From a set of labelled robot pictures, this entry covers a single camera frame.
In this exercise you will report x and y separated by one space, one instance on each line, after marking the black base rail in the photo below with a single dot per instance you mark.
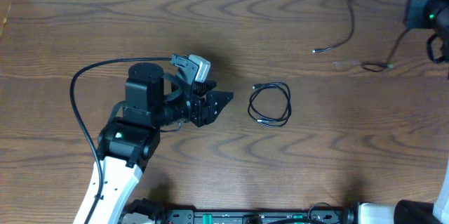
145 211

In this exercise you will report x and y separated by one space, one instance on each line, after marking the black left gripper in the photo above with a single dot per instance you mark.
200 108

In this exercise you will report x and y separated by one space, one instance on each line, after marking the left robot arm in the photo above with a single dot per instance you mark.
153 99

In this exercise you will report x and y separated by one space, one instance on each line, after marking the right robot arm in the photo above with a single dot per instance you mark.
406 211

